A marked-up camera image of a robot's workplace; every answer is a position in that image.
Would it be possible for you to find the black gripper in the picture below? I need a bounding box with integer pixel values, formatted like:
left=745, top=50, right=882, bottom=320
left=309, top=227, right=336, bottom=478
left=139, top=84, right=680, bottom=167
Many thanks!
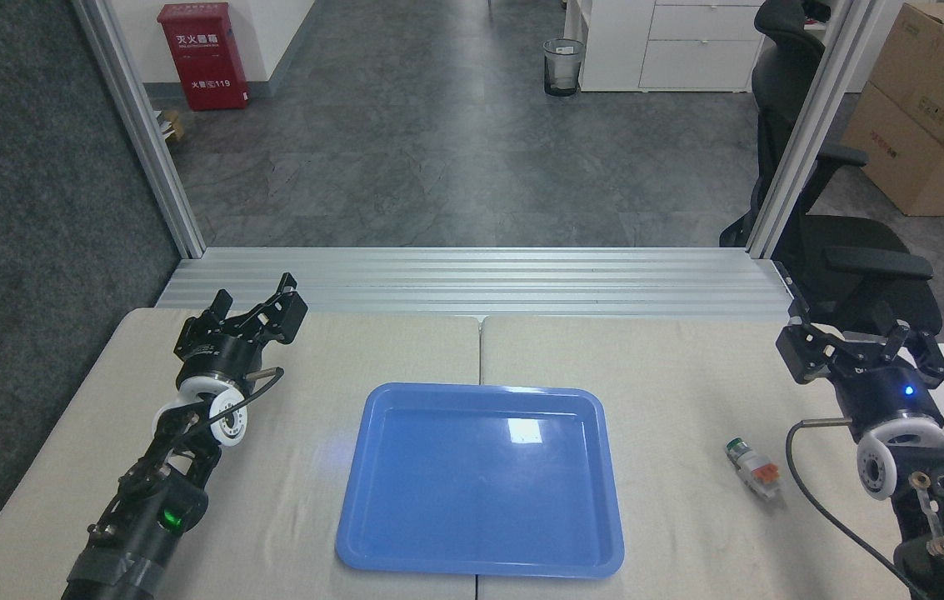
left=776, top=296, right=944, bottom=438
left=174, top=272, right=310, bottom=386

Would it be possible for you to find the blue plastic tray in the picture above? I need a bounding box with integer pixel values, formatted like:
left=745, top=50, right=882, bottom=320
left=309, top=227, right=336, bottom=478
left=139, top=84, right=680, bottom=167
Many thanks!
left=336, top=382, right=626, bottom=579

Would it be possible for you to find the black office chair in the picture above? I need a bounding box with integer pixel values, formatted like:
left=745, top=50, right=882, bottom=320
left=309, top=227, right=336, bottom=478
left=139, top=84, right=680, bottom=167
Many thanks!
left=720, top=0, right=943, bottom=343

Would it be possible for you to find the large brown cardboard box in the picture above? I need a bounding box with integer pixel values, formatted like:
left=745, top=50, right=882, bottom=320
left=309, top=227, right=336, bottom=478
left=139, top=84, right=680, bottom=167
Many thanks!
left=841, top=82, right=944, bottom=218

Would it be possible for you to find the silver ribbed aluminium platform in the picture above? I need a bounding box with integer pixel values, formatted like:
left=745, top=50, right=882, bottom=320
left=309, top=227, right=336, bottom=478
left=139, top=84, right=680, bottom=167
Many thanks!
left=155, top=247, right=810, bottom=323

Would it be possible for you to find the red fire extinguisher box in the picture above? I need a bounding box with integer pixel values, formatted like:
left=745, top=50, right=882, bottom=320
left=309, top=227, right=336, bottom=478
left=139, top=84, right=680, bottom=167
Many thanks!
left=157, top=2, right=250, bottom=112

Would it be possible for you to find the small brown cardboard box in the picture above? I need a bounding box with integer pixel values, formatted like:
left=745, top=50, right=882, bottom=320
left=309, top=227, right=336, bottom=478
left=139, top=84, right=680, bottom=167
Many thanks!
left=867, top=2, right=944, bottom=147

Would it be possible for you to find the white drawer cabinet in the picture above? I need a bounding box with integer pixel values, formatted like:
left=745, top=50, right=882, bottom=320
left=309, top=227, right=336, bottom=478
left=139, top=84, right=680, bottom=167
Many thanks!
left=563, top=0, right=772, bottom=93

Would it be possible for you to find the grey mesh waste bin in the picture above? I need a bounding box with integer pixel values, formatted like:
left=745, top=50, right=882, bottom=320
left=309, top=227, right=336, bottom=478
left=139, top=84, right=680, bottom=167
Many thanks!
left=543, top=38, right=586, bottom=98

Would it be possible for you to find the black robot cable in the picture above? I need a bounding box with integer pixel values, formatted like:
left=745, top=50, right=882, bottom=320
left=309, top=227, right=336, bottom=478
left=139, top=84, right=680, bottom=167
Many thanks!
left=180, top=367, right=286, bottom=434
left=786, top=417, right=918, bottom=597

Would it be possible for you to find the silver aluminium post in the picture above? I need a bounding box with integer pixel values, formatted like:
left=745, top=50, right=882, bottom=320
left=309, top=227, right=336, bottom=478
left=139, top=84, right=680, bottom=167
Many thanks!
left=745, top=0, right=893, bottom=259
left=72, top=0, right=206, bottom=259

